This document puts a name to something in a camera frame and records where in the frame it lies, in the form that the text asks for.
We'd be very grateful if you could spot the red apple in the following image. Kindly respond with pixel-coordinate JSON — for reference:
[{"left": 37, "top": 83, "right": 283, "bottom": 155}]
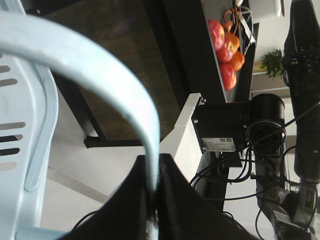
[
  {"left": 219, "top": 63, "right": 237, "bottom": 91},
  {"left": 216, "top": 37, "right": 237, "bottom": 63},
  {"left": 208, "top": 19, "right": 225, "bottom": 51}
]

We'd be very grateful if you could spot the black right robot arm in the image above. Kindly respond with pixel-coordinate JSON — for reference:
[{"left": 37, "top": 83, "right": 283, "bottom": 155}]
[{"left": 159, "top": 0, "right": 320, "bottom": 240}]

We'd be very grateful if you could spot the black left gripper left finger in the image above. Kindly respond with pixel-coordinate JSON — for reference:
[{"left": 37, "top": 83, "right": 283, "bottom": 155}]
[{"left": 60, "top": 155, "right": 157, "bottom": 240}]

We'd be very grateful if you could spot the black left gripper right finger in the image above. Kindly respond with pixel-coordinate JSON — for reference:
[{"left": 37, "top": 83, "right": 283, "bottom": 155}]
[{"left": 157, "top": 153, "right": 255, "bottom": 240}]

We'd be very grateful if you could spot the black head camera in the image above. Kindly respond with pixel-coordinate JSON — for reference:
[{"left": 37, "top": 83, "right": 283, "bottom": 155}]
[{"left": 191, "top": 93, "right": 286, "bottom": 156}]

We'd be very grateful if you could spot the light blue plastic basket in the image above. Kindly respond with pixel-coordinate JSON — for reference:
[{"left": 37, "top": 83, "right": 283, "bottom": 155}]
[{"left": 0, "top": 0, "right": 160, "bottom": 240}]

